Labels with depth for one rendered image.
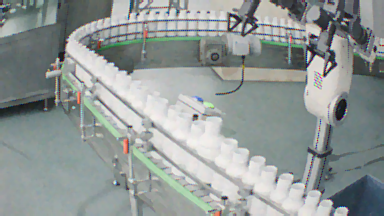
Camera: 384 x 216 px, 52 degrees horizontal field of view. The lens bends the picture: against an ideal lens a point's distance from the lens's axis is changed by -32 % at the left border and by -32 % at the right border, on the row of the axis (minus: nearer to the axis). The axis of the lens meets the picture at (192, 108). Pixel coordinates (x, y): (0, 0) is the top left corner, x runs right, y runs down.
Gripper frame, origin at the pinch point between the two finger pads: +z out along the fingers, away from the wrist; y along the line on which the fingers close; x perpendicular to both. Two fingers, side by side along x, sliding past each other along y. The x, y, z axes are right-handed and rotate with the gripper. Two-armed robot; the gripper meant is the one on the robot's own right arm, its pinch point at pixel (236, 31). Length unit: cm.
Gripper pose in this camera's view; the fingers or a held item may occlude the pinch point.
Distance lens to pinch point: 188.7
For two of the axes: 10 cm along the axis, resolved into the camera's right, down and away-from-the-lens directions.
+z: -4.8, 8.8, 0.7
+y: 4.3, 3.0, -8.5
